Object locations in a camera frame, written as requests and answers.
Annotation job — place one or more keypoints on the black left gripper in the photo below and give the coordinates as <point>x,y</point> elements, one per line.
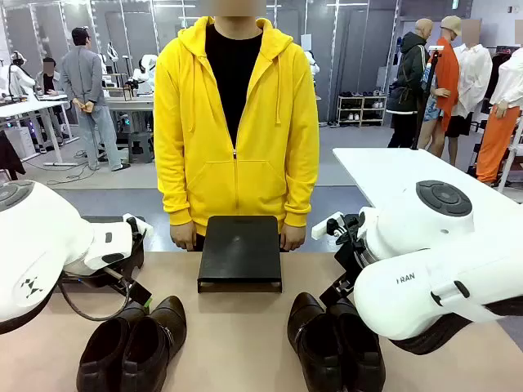
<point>132,261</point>

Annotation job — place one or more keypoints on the person's right forearm yellow sleeve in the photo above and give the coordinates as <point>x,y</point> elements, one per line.
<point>177,196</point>

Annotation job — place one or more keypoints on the person's left forearm yellow sleeve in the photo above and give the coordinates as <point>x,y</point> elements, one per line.
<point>302,196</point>

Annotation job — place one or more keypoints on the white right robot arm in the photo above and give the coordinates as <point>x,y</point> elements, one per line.
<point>408,294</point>

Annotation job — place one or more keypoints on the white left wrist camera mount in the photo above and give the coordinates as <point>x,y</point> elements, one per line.
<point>141,224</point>

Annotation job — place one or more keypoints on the person's left hand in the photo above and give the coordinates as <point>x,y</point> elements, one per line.
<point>294,237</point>

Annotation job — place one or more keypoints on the black flat shoe stand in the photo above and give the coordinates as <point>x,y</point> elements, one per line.
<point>106,219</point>
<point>240,249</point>

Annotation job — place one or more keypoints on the seated person in dark top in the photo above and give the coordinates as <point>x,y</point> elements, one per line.
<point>48,79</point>

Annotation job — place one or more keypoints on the white table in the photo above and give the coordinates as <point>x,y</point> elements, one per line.
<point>380,171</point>

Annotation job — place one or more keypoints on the grey workbench table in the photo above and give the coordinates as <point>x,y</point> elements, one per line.
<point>130,104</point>

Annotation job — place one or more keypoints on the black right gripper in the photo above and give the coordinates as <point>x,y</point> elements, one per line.
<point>347,249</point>

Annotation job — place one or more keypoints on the white shoe rack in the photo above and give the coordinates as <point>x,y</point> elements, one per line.
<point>361,109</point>

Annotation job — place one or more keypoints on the mannequin in black jacket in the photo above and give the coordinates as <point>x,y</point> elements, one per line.
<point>408,81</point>

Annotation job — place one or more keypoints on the person in yellow hoodie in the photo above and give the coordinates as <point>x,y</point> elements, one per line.
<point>237,171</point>

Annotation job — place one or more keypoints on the person's right hand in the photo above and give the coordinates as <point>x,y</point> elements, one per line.
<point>183,237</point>

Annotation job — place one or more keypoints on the white background robot with headset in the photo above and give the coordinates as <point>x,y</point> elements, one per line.
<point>16,77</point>

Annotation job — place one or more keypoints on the grey plastic stool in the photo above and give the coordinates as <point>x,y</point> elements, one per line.
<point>141,147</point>

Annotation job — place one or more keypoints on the mannequin in orange trousers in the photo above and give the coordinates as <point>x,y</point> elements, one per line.
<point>500,134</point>

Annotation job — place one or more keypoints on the man in grey jacket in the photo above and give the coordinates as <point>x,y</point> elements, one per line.
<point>88,81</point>

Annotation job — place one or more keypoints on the dark hanging jacket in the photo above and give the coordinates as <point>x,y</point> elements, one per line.
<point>9,157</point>

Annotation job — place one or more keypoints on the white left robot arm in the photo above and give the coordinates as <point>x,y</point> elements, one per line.
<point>41,228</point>

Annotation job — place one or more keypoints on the figure in white shirt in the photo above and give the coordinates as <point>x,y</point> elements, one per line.
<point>474,77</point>

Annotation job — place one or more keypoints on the white desk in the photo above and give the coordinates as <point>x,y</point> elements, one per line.
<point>32,108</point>

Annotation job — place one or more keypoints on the mannequin with orange cloth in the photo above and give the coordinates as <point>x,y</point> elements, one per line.
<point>443,81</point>

